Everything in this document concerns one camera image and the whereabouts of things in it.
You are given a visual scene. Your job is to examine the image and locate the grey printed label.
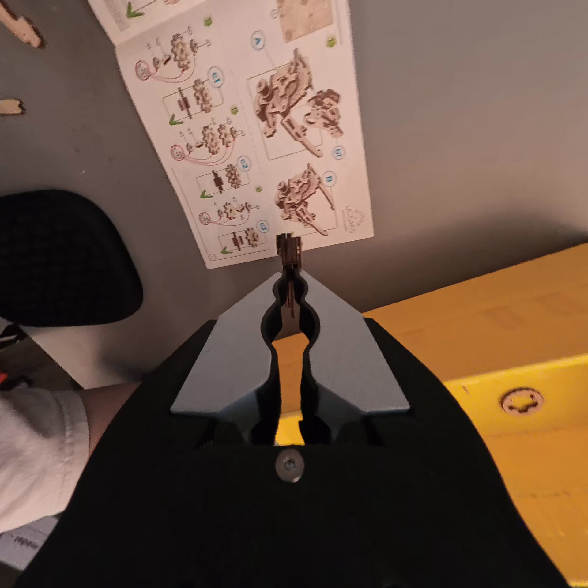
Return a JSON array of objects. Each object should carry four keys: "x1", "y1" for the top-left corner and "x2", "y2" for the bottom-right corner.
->
[{"x1": 0, "y1": 517, "x2": 61, "y2": 573}]

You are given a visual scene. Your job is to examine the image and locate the person's left forearm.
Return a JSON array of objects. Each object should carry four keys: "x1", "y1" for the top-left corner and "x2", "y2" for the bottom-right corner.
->
[{"x1": 0, "y1": 381, "x2": 144, "y2": 534}]

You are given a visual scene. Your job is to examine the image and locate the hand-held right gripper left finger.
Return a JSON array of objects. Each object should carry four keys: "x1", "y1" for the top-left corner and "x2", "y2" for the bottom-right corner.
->
[{"x1": 170, "y1": 270, "x2": 282, "y2": 445}]

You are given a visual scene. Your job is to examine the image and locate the round wooden gear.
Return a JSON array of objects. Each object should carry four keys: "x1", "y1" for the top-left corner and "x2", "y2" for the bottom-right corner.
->
[{"x1": 499, "y1": 387, "x2": 545, "y2": 417}]

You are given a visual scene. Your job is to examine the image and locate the folded paper instruction booklet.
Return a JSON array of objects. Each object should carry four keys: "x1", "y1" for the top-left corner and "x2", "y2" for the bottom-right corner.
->
[{"x1": 86, "y1": 0, "x2": 375, "y2": 270}]

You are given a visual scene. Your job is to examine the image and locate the yellow box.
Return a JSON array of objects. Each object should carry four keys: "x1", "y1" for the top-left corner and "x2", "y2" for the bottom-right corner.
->
[{"x1": 273, "y1": 243, "x2": 588, "y2": 588}]

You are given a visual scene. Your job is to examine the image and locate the wooden model frame with leg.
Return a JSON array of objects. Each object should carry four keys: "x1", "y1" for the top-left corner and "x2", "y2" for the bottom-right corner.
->
[{"x1": 0, "y1": 4, "x2": 45, "y2": 49}]

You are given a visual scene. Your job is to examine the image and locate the small dark wooden model part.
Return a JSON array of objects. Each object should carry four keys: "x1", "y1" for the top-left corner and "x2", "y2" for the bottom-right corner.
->
[{"x1": 275, "y1": 232, "x2": 304, "y2": 319}]

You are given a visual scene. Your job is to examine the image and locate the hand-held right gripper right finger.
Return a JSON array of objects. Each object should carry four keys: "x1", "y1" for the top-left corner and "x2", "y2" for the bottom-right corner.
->
[{"x1": 299, "y1": 270, "x2": 410, "y2": 445}]

